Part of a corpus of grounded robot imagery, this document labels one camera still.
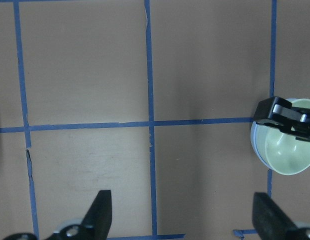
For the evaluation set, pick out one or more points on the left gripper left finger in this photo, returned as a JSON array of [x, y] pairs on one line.
[[96, 223]]

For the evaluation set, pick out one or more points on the blue bowl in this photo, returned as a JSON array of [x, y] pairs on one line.
[[257, 136]]

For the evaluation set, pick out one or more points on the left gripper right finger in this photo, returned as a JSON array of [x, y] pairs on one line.
[[271, 223]]

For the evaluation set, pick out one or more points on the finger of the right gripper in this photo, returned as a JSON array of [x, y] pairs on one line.
[[279, 113]]

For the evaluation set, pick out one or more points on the green bowl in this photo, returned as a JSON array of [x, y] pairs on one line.
[[285, 154]]

